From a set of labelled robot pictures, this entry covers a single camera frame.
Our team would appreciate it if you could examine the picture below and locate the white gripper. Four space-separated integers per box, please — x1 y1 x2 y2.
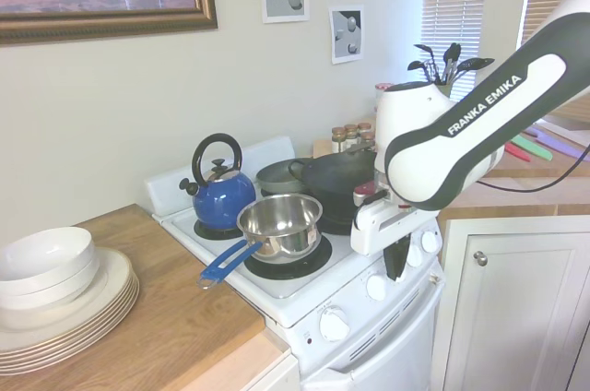
349 199 417 282

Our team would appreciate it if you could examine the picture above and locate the white electric stove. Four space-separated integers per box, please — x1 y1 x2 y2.
145 135 446 391

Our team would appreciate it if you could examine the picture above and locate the black electric coil burner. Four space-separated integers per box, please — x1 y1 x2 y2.
317 210 361 237
242 232 334 280
193 218 250 242

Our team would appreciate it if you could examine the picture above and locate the white oven temperature knob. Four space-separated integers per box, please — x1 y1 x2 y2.
319 305 350 344

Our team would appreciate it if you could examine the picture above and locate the white oven door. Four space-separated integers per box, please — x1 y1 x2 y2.
299 270 443 391

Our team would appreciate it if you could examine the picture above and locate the grey frying pan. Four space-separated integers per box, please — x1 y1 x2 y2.
254 158 319 195

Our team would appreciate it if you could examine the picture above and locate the red knife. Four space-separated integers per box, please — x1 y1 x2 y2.
503 141 532 162

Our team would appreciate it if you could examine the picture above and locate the white drawer cabinet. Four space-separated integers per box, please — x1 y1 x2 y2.
257 349 301 391

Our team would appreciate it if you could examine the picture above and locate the green utensil holder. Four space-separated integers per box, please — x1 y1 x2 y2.
431 78 455 100

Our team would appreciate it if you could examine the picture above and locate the green knife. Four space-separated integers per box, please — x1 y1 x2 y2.
510 132 554 161

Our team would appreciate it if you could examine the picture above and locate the black kitchen spoon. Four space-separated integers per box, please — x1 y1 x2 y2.
407 60 439 84
413 43 438 81

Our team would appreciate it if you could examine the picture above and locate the purple knife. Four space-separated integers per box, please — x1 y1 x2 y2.
525 125 590 160

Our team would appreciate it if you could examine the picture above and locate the black slotted spoon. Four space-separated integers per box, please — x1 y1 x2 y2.
454 56 497 86

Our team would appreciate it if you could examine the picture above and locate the black kitchen spatula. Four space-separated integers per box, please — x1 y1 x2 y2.
442 42 463 84

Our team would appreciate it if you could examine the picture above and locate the grey spheres cube poster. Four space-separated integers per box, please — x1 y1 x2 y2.
328 6 365 65

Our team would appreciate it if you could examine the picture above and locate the white plate gold rim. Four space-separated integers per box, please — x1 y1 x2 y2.
0 273 138 353
0 287 140 368
0 246 135 335
0 293 140 376
0 266 136 345
0 279 139 361

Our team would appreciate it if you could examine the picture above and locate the white bowl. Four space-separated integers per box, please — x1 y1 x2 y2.
0 226 96 282
0 253 100 312

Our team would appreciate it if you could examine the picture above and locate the black wok wooden handle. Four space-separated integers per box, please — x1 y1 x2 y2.
288 140 384 226

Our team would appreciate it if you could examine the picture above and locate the steel saucepan blue handle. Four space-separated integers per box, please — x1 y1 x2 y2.
198 193 324 290

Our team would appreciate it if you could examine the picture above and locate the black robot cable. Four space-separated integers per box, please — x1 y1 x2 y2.
476 141 590 192

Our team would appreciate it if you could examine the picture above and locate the blue kettle black handle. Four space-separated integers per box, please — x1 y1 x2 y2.
179 132 257 231

